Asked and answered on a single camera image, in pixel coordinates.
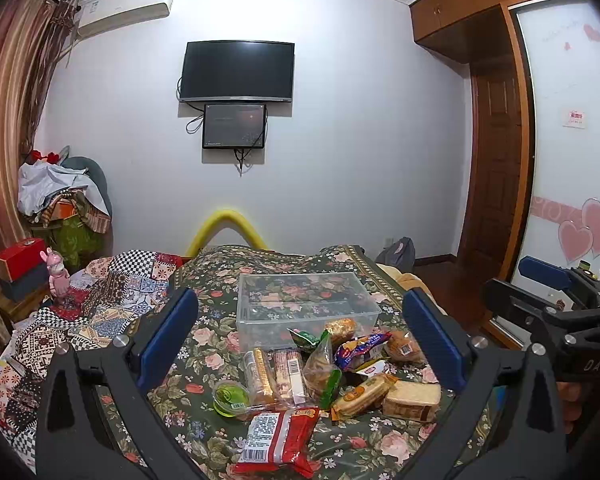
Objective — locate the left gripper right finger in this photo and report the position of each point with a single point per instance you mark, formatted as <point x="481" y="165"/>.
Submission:
<point x="505" y="421"/>

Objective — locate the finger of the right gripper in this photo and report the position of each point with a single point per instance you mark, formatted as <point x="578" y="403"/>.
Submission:
<point x="544" y="273"/>

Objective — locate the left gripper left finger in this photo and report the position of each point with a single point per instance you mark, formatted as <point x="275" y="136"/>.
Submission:
<point x="73" y="439"/>

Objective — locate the white sandwich bread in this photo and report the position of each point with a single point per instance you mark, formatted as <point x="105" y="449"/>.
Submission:
<point x="413" y="401"/>

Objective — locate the clear plastic storage box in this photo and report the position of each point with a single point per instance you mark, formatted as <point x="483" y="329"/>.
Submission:
<point x="270" y="305"/>

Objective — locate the golden biscuit roll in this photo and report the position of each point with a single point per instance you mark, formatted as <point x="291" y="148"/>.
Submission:
<point x="260" y="381"/>

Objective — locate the orange label cake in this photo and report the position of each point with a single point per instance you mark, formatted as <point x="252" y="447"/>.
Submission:
<point x="360" y="398"/>

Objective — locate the green snack packet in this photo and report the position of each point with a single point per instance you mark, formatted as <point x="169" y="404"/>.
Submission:
<point x="304" y="341"/>

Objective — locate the red snack packet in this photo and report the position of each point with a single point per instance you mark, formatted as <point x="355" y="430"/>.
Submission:
<point x="278" y="440"/>

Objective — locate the clear bag of cookies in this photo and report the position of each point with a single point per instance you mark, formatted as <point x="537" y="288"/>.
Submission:
<point x="321" y="375"/>

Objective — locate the blue snack bag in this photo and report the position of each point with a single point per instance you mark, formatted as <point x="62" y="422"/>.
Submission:
<point x="355" y="352"/>

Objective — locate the green floral bedspread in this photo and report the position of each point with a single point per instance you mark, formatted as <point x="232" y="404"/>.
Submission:
<point x="369" y="445"/>

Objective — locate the patchwork checkered quilt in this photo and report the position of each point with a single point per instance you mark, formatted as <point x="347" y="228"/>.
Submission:
<point x="55" y="319"/>

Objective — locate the green jelly cup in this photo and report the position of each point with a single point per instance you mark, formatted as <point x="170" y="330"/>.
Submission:
<point x="231" y="399"/>

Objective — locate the pink pig toy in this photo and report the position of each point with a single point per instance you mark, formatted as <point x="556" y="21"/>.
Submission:
<point x="58" y="275"/>

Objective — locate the wrapped brown muffin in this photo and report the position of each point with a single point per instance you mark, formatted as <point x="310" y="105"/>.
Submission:
<point x="403" y="347"/>

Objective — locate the beige blanket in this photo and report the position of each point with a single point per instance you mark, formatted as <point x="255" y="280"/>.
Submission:
<point x="407" y="281"/>

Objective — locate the pink wrapped biscuit roll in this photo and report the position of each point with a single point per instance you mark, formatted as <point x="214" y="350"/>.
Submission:
<point x="288" y="376"/>

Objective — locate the grey backpack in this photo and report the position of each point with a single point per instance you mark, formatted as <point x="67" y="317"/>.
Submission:
<point x="400" y="255"/>

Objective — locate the dark blue box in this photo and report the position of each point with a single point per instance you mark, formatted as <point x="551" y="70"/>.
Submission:
<point x="23" y="286"/>

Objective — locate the red box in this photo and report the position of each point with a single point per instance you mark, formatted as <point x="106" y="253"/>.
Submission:
<point x="20" y="258"/>

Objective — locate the grey chair back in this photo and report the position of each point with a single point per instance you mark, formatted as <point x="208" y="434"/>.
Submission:
<point x="94" y="172"/>

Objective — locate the pile of clothes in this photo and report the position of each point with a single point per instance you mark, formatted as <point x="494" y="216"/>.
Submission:
<point x="64" y="208"/>

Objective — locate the frosted sliding door with hearts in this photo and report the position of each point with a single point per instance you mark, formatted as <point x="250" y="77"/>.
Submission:
<point x="562" y="43"/>

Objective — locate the wrapped round bun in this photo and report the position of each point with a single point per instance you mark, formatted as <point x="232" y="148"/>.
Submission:
<point x="341" y="331"/>

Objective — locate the wooden wardrobe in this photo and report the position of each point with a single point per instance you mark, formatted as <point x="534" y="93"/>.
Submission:
<point x="482" y="35"/>

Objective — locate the white air conditioner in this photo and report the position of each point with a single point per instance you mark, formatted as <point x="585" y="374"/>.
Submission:
<point x="104" y="15"/>

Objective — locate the striped brown curtain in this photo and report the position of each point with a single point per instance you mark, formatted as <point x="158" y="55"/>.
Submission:
<point x="32" y="34"/>

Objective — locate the small black wall monitor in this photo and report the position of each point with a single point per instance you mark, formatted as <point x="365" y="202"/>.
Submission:
<point x="231" y="126"/>

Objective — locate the black wall television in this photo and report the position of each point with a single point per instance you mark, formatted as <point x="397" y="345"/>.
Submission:
<point x="236" y="70"/>

